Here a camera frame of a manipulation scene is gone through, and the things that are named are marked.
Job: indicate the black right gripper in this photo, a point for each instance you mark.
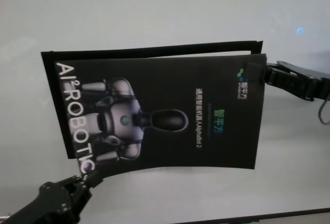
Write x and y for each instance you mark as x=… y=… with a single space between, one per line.
x=304 y=86

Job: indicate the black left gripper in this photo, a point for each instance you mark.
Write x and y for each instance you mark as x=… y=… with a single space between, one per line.
x=59 y=198

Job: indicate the black robot print poster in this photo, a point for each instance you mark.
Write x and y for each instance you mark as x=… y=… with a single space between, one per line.
x=180 y=144

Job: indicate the black tape frame outline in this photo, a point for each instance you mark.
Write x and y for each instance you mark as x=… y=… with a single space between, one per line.
x=51 y=92

